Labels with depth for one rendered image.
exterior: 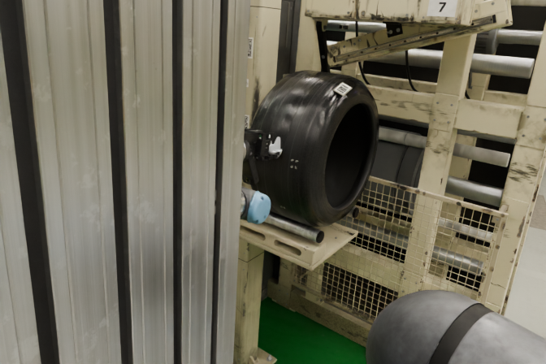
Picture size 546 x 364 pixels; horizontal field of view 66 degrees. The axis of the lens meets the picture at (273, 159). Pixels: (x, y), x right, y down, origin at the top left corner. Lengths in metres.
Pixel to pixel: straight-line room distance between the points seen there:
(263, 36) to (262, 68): 0.12
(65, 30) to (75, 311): 0.13
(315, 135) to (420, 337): 0.96
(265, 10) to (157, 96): 1.40
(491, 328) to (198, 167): 0.28
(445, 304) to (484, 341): 0.04
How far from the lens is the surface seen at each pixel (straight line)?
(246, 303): 1.99
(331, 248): 1.65
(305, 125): 1.31
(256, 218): 0.99
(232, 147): 0.30
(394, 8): 1.62
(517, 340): 0.42
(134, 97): 0.22
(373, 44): 1.80
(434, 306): 0.43
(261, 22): 1.60
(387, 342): 0.45
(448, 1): 1.57
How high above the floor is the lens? 1.59
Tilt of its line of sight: 17 degrees down
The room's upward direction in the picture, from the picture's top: 4 degrees clockwise
